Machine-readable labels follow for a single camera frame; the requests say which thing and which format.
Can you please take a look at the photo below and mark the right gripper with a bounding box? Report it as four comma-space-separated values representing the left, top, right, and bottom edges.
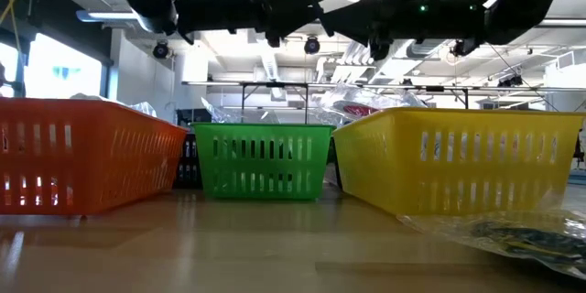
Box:
320, 0, 489, 61

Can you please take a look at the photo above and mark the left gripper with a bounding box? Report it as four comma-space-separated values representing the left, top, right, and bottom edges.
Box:
176, 0, 325, 49

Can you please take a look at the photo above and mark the bagged blue toothbrush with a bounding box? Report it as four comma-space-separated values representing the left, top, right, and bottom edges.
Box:
388, 86, 429, 110

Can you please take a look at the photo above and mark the bagged red toothbrush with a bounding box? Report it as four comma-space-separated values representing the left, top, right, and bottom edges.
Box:
331, 98, 390, 120

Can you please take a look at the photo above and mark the bagged white toothbrush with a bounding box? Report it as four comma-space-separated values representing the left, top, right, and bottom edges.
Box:
307, 95, 349, 128

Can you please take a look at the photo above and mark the black plastic basket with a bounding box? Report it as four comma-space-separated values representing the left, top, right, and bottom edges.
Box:
325, 136, 342, 189
172, 131, 203, 190

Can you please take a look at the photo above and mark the green plastic basket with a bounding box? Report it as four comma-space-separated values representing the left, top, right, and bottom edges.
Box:
191, 122, 335, 201

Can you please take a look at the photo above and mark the yellow plastic basket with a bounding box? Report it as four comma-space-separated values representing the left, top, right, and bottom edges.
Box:
331, 106, 586, 219

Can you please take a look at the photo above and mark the white vanity pack bag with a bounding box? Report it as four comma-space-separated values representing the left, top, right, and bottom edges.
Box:
69, 92, 125, 104
125, 100, 157, 118

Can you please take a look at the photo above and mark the orange plastic basket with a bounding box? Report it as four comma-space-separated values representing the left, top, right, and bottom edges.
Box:
0, 97, 189, 217

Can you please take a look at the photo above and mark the black coil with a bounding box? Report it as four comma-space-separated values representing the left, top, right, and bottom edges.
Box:
396, 209, 586, 283

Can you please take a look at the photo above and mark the black metal stand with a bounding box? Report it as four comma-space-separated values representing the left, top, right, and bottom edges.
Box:
239, 81, 309, 125
402, 84, 471, 110

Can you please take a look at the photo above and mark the bright window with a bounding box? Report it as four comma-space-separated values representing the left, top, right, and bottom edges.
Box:
0, 31, 111, 101

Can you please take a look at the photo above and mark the black equipment stand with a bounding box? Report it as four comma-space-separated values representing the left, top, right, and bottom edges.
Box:
572, 132, 586, 168

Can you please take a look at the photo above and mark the ceiling light rail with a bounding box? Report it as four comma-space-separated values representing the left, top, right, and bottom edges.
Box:
75, 8, 138, 24

